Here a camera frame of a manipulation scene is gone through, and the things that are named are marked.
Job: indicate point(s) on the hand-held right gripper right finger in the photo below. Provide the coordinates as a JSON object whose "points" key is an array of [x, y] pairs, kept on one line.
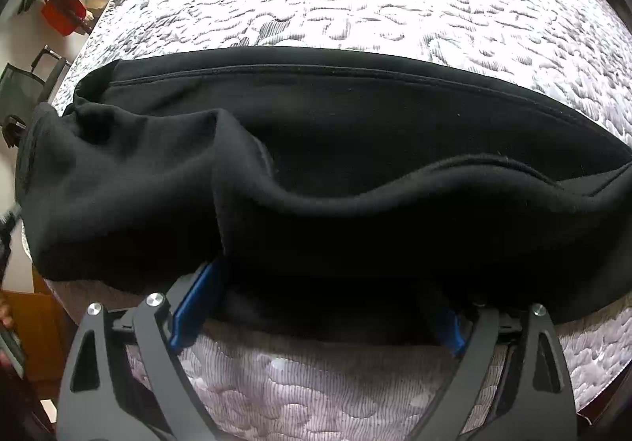
{"points": [[455, 330]]}

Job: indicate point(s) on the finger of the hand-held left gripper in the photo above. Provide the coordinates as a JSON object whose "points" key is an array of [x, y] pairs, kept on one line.
{"points": [[9, 233]]}

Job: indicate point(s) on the black pants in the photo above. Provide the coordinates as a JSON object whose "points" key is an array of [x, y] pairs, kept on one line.
{"points": [[316, 150]]}

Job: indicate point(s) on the small black object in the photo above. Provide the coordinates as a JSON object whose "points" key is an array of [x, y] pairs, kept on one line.
{"points": [[14, 129]]}

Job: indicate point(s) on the red bag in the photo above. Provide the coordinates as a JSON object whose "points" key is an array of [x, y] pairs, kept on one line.
{"points": [[61, 15]]}

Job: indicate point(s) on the black mesh chair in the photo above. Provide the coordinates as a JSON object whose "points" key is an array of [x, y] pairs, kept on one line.
{"points": [[22, 81]]}

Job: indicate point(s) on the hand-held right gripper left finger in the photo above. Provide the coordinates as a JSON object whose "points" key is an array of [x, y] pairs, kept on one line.
{"points": [[193, 307]]}

